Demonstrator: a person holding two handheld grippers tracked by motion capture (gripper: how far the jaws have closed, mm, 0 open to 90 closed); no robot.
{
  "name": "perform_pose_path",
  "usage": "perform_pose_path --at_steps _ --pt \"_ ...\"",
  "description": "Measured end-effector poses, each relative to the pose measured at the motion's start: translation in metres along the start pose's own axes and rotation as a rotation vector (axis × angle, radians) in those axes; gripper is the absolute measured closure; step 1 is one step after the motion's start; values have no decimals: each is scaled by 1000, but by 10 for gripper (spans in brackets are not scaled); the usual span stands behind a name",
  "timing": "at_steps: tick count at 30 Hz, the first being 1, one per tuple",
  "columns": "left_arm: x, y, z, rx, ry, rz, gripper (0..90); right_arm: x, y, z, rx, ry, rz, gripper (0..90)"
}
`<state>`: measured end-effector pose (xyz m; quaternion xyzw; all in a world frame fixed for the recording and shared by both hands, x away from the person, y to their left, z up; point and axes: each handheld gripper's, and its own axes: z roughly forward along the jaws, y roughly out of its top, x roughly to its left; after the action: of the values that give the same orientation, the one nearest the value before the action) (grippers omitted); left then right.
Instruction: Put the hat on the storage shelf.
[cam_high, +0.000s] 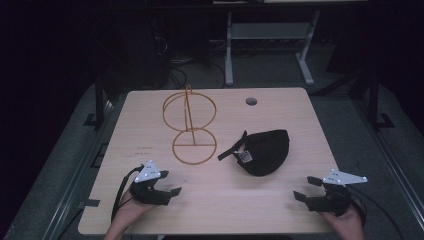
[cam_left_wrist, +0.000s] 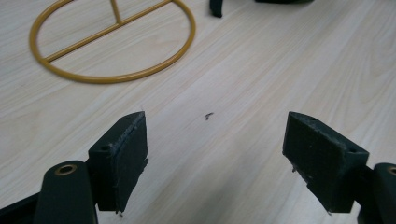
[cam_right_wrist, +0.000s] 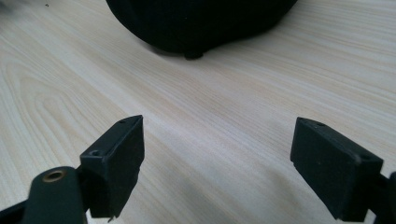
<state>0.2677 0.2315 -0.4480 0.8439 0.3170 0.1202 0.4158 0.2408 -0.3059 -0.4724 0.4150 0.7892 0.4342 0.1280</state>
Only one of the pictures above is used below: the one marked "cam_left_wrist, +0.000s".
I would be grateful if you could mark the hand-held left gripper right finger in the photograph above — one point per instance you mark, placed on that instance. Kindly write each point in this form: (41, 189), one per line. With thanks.
(323, 165)

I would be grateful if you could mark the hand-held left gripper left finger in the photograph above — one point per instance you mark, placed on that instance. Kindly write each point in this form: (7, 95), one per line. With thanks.
(120, 161)

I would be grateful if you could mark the small dark speck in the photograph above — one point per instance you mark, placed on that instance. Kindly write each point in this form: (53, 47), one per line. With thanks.
(209, 116)

